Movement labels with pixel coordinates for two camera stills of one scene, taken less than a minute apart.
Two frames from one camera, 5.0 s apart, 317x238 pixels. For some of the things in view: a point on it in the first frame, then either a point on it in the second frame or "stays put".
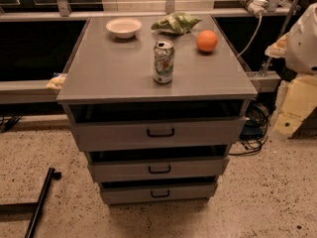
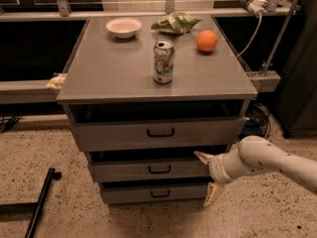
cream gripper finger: [300, 102] -> [246, 158]
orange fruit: [207, 40] stays put
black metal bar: [52, 174] stays put
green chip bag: [175, 24] stays put
